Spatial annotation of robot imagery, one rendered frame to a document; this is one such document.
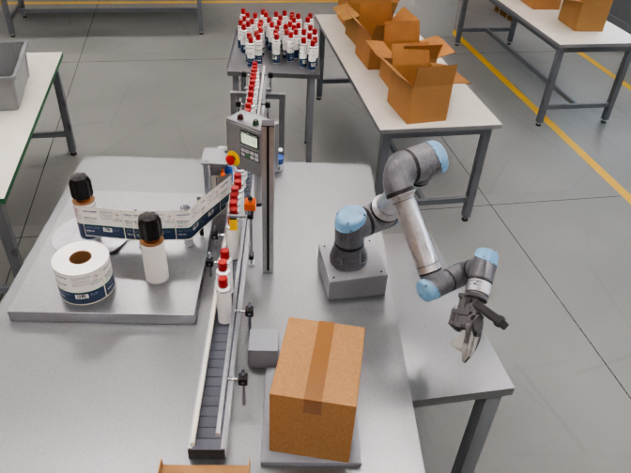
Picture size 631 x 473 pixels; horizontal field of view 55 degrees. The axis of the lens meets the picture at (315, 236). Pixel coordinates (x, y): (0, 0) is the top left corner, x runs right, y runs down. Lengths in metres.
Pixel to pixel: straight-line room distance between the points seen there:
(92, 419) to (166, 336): 0.39
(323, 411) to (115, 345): 0.87
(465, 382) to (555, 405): 1.24
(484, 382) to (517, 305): 1.66
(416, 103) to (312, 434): 2.44
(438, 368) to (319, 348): 0.55
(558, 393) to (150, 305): 2.12
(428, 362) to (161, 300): 1.01
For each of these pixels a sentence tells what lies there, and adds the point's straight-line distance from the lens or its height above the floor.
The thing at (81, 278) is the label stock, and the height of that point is 1.01.
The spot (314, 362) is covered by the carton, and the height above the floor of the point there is 1.12.
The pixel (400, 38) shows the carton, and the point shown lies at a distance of 4.44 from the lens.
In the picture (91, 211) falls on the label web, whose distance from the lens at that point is 2.55.
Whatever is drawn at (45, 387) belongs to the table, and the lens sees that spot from 2.21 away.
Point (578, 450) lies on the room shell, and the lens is 3.25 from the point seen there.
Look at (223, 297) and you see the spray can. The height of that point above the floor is 1.01.
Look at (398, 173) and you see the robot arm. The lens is 1.91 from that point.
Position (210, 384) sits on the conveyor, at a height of 0.88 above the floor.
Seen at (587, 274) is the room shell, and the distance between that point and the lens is 4.25.
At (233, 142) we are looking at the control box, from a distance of 2.22.
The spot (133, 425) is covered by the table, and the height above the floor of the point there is 0.83.
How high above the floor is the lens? 2.46
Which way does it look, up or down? 37 degrees down
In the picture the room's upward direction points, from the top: 3 degrees clockwise
